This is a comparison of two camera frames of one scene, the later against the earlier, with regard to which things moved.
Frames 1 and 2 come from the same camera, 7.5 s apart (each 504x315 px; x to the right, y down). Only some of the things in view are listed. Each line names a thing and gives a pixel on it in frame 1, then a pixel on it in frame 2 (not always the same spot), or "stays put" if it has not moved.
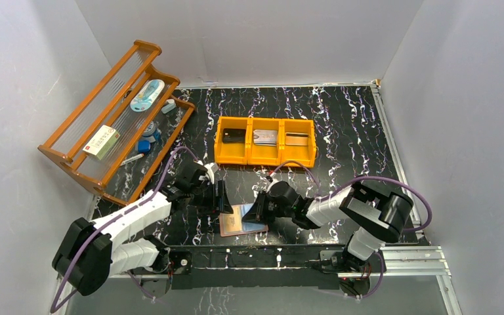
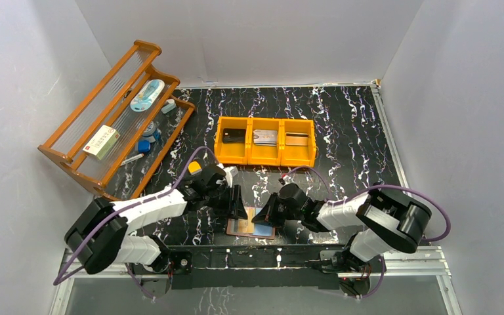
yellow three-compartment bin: (253, 140) stays put
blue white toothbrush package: (147, 95) stays put
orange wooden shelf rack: (117, 136) stays put
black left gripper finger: (225, 206) → (240, 212)
